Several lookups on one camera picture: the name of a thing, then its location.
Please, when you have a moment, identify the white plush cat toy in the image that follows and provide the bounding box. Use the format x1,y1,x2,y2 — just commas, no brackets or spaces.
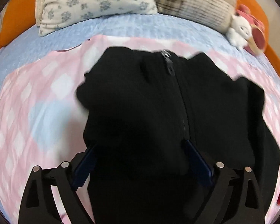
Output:
225,15,252,51

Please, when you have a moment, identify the white blue floral pillow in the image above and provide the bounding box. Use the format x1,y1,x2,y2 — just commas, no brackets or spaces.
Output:
35,0,157,36

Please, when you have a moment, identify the orange bed frame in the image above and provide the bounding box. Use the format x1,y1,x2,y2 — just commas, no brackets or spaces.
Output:
0,0,36,49

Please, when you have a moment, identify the black zip jacket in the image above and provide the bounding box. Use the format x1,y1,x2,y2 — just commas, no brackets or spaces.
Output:
76,47,280,223

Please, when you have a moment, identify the pink plush toy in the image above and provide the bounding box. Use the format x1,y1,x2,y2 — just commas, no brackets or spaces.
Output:
236,5,266,56

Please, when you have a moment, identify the beige plaid pillow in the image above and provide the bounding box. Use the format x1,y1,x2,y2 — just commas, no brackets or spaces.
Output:
156,0,237,34

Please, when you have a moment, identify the light blue quilted bedspread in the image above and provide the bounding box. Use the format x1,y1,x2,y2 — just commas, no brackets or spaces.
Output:
0,14,269,82

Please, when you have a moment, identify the pink checked cartoon blanket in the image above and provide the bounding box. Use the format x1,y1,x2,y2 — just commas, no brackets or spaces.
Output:
0,35,280,223

